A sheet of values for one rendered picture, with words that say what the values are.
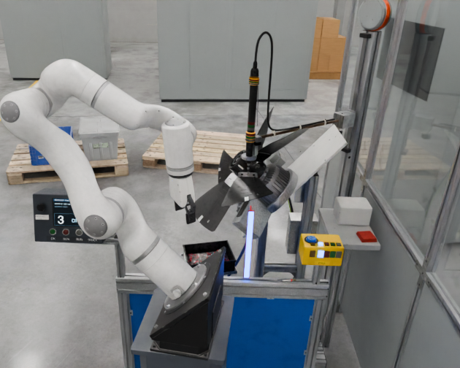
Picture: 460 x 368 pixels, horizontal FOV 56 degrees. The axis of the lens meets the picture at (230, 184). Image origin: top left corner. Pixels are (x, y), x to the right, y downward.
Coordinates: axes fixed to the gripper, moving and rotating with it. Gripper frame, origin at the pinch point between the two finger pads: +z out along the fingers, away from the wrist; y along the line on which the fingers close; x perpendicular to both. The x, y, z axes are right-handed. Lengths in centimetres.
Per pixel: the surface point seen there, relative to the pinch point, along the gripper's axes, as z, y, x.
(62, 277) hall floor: 130, -161, -39
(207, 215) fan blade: 38, -49, 30
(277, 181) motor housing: 23, -36, 61
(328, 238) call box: 30, 4, 59
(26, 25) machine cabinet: 39, -796, 29
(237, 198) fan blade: 17.7, -24.7, 33.3
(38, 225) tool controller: 14, -44, -43
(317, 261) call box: 36, 8, 51
